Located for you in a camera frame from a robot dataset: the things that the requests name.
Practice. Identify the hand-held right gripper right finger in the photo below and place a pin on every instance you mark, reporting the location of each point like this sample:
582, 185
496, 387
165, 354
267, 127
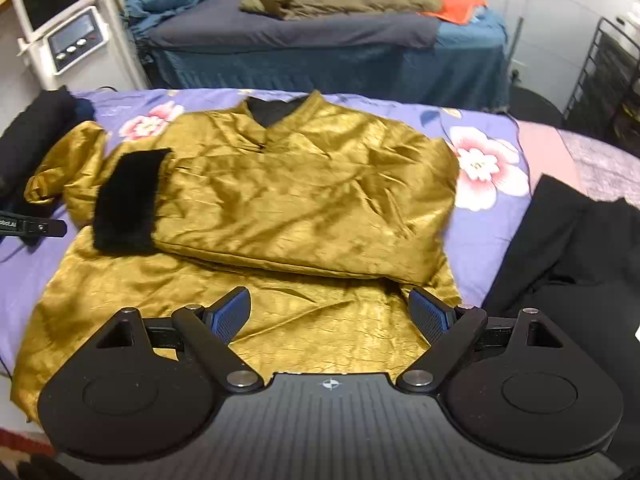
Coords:
428, 316

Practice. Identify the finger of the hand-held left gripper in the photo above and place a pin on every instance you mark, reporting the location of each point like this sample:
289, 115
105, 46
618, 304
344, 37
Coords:
46, 228

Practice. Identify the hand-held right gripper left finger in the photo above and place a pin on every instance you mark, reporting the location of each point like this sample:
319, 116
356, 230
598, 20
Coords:
231, 316

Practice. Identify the golden satin jacket black trim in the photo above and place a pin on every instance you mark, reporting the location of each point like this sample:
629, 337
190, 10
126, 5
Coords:
280, 195

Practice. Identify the black folded cloth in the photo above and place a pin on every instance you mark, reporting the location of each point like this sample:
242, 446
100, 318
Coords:
35, 130

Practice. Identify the black garment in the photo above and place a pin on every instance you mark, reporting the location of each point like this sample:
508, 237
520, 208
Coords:
565, 260

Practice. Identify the purple floral bedsheet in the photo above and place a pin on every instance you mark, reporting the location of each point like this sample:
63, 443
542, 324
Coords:
480, 170

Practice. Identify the white machine with screen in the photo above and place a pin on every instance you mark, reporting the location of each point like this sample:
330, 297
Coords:
60, 15

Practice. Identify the pink lilac blanket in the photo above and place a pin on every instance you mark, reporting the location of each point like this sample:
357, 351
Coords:
585, 160

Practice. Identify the black round stool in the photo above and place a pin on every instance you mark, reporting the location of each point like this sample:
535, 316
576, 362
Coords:
535, 102

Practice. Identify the dark blue bed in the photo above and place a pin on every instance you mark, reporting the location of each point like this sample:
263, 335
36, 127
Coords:
320, 55

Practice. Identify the orange cloth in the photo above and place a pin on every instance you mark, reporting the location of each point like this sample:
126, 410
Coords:
452, 5

